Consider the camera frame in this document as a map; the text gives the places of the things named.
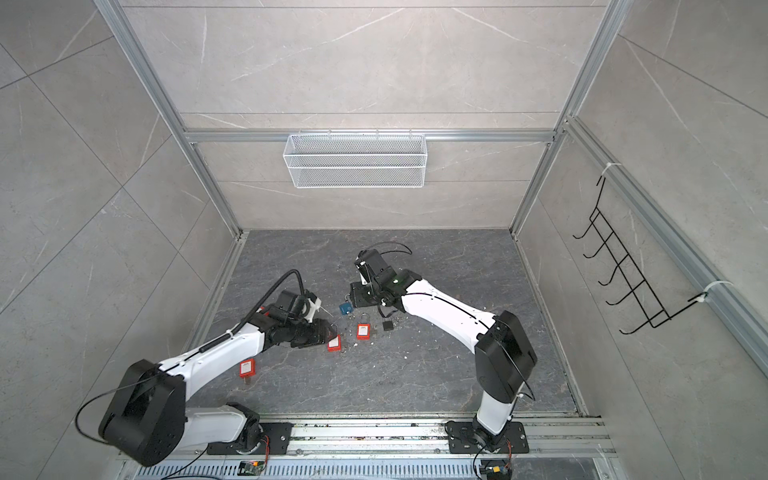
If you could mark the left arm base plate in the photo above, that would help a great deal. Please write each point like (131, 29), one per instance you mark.
(257, 439)

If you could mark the red padlock long shackle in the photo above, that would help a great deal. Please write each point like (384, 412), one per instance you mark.
(363, 327)

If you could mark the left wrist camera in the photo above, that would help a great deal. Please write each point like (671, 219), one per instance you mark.
(310, 304)

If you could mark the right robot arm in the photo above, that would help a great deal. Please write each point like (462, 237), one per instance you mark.
(503, 354)

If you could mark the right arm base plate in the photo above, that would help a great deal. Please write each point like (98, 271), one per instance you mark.
(471, 438)

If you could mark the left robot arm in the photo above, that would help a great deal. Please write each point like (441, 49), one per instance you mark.
(149, 418)

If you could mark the blue padlock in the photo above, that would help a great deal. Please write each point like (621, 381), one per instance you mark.
(347, 307)

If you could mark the white wire mesh basket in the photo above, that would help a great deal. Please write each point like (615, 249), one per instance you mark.
(360, 160)

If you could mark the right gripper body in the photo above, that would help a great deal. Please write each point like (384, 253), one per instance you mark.
(366, 295)

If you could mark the aluminium rail front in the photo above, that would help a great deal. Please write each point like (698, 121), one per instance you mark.
(402, 446)

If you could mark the black wire hook rack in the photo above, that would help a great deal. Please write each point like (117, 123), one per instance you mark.
(627, 271)

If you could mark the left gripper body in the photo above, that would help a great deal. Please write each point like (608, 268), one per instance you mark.
(304, 333)

